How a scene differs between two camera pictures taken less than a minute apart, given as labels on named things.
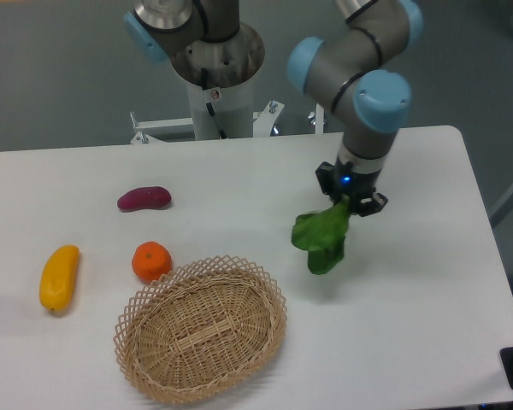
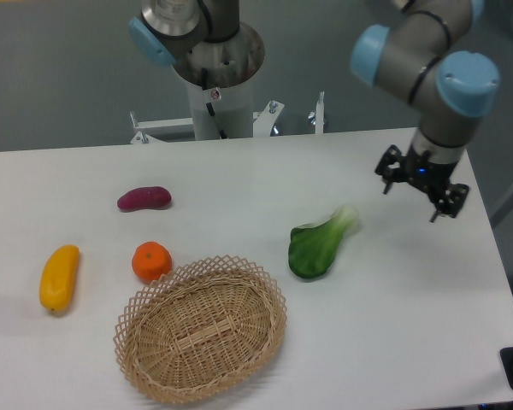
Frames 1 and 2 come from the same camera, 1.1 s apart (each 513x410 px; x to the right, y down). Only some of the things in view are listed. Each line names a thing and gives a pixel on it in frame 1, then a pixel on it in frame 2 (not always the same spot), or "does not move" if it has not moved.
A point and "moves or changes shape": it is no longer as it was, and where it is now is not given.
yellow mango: [59, 277] does not move
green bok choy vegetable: [322, 235] moves or changes shape
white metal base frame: [263, 123] does not move
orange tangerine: [150, 260] does not move
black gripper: [342, 178] -> [433, 177]
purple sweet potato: [144, 197] does not move
